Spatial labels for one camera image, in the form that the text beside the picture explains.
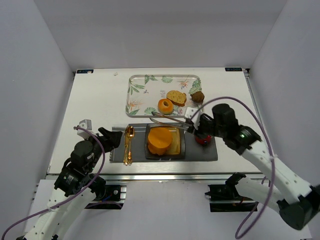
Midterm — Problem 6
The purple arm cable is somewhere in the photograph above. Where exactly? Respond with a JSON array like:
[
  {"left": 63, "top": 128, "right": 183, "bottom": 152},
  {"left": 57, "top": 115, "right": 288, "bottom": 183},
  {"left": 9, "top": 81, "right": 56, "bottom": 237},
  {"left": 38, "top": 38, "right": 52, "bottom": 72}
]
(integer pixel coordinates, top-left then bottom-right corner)
[
  {"left": 189, "top": 96, "right": 278, "bottom": 240},
  {"left": 0, "top": 127, "right": 105, "bottom": 238}
]

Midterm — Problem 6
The red enamel mug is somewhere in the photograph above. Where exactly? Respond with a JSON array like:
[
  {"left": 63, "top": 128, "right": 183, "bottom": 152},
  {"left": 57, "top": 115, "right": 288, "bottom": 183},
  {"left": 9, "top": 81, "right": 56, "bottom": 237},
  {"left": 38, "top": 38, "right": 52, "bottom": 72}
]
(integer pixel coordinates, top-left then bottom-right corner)
[{"left": 194, "top": 135, "right": 212, "bottom": 146}]

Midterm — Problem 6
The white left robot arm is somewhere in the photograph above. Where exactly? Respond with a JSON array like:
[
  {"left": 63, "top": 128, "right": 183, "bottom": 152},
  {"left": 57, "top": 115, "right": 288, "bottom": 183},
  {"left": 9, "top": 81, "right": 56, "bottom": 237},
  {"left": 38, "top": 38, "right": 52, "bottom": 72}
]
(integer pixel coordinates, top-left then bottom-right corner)
[{"left": 20, "top": 126, "right": 122, "bottom": 240}]

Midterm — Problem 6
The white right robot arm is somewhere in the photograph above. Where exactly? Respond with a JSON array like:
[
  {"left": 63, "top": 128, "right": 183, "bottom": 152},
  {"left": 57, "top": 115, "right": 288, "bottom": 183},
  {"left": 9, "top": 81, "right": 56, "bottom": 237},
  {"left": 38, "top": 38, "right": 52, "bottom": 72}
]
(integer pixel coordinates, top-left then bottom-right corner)
[{"left": 184, "top": 103, "right": 320, "bottom": 230}]

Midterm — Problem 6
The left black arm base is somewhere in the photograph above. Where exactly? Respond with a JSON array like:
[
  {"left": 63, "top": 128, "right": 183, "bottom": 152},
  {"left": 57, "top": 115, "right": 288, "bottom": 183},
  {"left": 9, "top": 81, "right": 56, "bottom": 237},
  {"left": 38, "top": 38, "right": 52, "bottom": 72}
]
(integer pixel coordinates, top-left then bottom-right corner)
[{"left": 85, "top": 184, "right": 127, "bottom": 210}]

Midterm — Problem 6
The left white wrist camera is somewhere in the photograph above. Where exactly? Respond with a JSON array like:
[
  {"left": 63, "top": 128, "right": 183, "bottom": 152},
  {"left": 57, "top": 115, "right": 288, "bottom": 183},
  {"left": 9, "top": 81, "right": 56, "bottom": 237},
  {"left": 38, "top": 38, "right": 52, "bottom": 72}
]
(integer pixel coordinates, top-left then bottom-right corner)
[{"left": 73, "top": 119, "right": 92, "bottom": 139}]

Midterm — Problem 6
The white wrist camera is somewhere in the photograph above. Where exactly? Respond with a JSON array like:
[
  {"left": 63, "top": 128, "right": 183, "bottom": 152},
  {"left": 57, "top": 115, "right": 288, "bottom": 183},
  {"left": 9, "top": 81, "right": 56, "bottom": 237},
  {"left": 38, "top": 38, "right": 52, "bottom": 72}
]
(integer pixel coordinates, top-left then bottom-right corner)
[
  {"left": 73, "top": 119, "right": 92, "bottom": 139},
  {"left": 184, "top": 107, "right": 202, "bottom": 129}
]

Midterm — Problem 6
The brown square ceramic plate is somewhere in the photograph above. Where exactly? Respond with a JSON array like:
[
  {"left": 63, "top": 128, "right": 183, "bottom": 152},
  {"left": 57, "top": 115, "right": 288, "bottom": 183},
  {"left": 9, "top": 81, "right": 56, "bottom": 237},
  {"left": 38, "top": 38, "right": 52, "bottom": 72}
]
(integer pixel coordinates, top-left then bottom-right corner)
[{"left": 145, "top": 123, "right": 185, "bottom": 161}]

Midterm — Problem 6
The gold knife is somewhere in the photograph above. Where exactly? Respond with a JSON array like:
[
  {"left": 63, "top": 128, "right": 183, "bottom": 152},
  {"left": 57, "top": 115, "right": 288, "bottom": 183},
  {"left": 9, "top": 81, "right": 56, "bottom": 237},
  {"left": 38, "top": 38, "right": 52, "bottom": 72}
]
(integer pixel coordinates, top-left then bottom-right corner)
[{"left": 123, "top": 125, "right": 132, "bottom": 166}]

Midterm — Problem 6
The gold spoon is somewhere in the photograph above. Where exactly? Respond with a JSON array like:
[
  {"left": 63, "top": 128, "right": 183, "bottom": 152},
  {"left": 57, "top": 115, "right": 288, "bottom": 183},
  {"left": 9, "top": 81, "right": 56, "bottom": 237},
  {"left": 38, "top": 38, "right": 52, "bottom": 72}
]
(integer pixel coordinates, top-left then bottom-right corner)
[{"left": 127, "top": 125, "right": 135, "bottom": 165}]

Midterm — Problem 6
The brown bread slice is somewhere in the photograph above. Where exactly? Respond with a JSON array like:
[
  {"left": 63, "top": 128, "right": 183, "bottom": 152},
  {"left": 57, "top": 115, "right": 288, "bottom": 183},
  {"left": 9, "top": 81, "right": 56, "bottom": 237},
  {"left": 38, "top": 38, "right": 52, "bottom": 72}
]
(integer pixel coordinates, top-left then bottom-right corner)
[{"left": 166, "top": 90, "right": 187, "bottom": 107}]

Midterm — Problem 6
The grey striped placemat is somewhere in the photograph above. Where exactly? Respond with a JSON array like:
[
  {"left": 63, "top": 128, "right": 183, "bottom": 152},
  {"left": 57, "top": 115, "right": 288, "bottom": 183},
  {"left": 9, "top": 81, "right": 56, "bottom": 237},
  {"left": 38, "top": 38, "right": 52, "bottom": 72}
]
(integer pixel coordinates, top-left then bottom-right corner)
[{"left": 109, "top": 123, "right": 219, "bottom": 164}]

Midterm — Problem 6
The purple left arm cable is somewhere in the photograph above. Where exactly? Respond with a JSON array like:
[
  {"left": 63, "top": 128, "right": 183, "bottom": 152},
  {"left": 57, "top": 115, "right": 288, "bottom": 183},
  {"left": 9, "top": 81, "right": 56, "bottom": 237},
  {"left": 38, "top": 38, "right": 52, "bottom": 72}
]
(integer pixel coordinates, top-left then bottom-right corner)
[{"left": 0, "top": 127, "right": 105, "bottom": 238}]

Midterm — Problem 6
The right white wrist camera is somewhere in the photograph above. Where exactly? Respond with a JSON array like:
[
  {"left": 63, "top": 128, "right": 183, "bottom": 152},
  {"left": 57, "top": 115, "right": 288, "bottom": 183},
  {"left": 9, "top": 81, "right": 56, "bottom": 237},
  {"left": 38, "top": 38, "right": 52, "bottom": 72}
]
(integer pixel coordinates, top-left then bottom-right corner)
[{"left": 184, "top": 107, "right": 202, "bottom": 129}]

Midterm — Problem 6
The floral white serving tray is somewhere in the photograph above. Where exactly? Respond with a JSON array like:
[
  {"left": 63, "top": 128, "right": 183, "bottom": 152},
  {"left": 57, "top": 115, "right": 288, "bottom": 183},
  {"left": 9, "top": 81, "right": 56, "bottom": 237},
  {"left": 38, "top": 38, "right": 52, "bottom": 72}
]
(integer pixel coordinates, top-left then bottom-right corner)
[{"left": 125, "top": 74, "right": 202, "bottom": 118}]

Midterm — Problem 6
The orange round sponge cake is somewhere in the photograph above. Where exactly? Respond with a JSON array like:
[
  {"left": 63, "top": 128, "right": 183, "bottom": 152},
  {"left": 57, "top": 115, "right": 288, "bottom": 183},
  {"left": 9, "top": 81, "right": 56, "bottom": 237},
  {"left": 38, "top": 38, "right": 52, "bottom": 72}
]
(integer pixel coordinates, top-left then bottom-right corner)
[{"left": 147, "top": 127, "right": 173, "bottom": 156}]

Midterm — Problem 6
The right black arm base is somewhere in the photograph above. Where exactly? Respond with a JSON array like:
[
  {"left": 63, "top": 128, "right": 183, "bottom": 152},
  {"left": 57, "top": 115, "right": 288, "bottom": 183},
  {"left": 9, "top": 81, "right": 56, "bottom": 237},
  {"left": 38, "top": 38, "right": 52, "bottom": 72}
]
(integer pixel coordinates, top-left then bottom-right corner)
[{"left": 204, "top": 184, "right": 256, "bottom": 213}]

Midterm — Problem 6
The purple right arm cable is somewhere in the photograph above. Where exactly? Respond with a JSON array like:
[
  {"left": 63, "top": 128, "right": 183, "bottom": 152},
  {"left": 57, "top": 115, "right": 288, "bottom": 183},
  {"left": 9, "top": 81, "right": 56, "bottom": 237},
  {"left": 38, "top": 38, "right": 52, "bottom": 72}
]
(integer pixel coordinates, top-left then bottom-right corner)
[{"left": 189, "top": 96, "right": 278, "bottom": 240}]

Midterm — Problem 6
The dark brown chocolate pastry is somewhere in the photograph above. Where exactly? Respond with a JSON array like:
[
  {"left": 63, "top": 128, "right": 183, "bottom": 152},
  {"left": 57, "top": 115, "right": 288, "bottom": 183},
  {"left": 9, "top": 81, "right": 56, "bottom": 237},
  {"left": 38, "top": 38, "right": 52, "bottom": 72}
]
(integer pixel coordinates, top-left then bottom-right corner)
[{"left": 190, "top": 91, "right": 205, "bottom": 104}]

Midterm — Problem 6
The orange glazed bagel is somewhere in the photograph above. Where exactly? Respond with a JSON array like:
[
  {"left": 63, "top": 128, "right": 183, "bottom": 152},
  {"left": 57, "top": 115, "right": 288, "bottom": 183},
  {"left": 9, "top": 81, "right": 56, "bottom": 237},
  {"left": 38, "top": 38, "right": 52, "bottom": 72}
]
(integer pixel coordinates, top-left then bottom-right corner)
[{"left": 157, "top": 98, "right": 174, "bottom": 115}]

